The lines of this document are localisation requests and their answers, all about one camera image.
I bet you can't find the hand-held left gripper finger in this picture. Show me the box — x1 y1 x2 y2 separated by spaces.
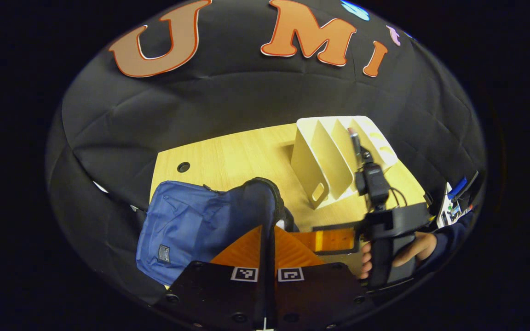
154 224 269 331
269 226 375 331

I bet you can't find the white plastic bookshelf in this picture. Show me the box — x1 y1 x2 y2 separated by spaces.
290 115 399 211

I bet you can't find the blue schoolbag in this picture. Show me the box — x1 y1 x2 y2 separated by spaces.
136 177 300 287

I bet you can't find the white cluttered box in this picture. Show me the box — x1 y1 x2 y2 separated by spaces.
437 183 463 228

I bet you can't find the blue flat object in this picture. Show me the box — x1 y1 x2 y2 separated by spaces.
448 176 468 200

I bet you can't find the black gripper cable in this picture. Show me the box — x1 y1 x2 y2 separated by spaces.
386 185 409 208

